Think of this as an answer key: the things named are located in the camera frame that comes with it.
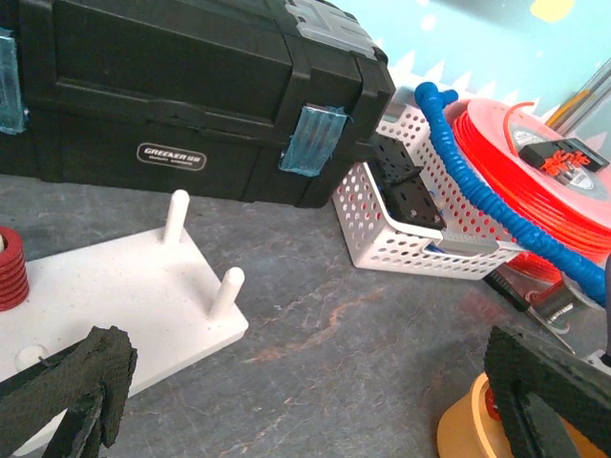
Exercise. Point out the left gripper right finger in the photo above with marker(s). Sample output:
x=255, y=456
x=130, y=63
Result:
x=539, y=388

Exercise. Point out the red filament spool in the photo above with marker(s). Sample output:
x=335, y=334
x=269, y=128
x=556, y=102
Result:
x=575, y=210

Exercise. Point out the black terminal strip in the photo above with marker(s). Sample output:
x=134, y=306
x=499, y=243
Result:
x=557, y=156

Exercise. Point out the red cylinder bushing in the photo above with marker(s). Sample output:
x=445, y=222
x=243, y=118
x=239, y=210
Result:
x=490, y=404

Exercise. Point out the white peg base plate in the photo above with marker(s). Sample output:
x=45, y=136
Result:
x=155, y=285

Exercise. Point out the black toolbox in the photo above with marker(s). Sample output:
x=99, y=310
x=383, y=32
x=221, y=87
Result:
x=245, y=100

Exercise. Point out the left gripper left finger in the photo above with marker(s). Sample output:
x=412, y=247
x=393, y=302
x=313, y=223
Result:
x=87, y=383

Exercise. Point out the white plastic basket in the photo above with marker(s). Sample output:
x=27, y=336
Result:
x=402, y=212

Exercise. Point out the orange plastic tray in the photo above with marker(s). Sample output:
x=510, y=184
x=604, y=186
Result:
x=466, y=430

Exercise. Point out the red spring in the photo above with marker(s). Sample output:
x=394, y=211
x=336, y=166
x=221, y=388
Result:
x=15, y=286

